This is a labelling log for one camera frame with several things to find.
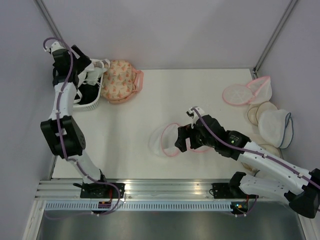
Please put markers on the floral peach bra case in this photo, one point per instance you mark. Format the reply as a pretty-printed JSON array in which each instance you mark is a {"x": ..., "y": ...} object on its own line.
[{"x": 121, "y": 82}]

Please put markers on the aluminium corner post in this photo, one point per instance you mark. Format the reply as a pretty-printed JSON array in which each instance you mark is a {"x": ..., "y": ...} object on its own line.
[
  {"x": 274, "y": 36},
  {"x": 56, "y": 34}
]

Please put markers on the pink rimmed mesh laundry bag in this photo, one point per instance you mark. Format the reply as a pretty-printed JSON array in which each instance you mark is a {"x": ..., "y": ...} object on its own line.
[{"x": 162, "y": 140}]

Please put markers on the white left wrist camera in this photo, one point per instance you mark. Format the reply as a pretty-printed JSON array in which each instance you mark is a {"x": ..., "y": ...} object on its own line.
[{"x": 54, "y": 47}]

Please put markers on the right aluminium corner post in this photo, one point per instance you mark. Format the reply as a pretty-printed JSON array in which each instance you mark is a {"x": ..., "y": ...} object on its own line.
[{"x": 274, "y": 36}]

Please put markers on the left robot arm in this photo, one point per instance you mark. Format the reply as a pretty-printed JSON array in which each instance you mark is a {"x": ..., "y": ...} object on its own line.
[{"x": 61, "y": 132}]

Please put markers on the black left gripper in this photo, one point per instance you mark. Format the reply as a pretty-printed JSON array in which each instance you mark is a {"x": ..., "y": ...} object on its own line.
[{"x": 84, "y": 61}]

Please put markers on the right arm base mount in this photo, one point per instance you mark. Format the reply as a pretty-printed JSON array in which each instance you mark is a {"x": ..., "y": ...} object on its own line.
[{"x": 225, "y": 191}]

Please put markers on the white bra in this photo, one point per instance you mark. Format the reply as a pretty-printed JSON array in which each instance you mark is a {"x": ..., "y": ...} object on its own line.
[
  {"x": 93, "y": 77},
  {"x": 90, "y": 75}
]

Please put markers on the beige bra cup upper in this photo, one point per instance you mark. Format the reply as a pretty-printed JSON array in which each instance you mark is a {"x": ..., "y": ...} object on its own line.
[{"x": 255, "y": 111}]

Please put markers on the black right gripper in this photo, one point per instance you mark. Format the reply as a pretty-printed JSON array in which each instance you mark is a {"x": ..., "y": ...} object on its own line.
[{"x": 184, "y": 132}]

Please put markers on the left aluminium corner post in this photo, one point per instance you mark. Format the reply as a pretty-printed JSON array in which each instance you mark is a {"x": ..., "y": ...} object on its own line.
[{"x": 56, "y": 34}]

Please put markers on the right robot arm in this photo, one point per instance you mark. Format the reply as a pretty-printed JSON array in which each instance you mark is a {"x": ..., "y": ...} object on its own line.
[{"x": 297, "y": 187}]

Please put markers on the aluminium front rail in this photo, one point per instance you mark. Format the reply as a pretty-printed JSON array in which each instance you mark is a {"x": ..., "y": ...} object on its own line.
[{"x": 135, "y": 189}]

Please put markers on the white bra in basket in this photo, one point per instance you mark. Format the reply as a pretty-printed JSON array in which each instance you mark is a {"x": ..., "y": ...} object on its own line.
[{"x": 93, "y": 77}]

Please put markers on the pink mesh laundry bag open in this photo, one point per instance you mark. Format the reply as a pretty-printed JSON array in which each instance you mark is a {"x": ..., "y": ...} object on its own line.
[{"x": 261, "y": 89}]

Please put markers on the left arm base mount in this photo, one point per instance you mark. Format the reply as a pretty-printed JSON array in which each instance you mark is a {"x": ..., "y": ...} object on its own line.
[{"x": 100, "y": 191}]

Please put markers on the pink mesh laundry bag flat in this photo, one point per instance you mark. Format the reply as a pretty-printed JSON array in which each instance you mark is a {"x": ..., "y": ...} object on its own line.
[{"x": 237, "y": 95}]

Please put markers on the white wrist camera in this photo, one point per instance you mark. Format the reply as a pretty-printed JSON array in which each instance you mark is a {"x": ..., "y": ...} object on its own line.
[
  {"x": 194, "y": 113},
  {"x": 54, "y": 47}
]

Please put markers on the white plastic laundry basket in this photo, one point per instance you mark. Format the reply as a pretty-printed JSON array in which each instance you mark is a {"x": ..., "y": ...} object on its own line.
[{"x": 90, "y": 102}]

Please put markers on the black bras in basket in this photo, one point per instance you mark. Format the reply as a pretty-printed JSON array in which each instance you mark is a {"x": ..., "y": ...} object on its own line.
[{"x": 87, "y": 93}]

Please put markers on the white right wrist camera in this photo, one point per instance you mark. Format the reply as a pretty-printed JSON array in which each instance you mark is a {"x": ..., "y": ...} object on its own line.
[{"x": 194, "y": 113}]

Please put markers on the white slotted cable duct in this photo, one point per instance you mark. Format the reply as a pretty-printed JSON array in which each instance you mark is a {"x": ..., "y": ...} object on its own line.
[{"x": 220, "y": 206}]

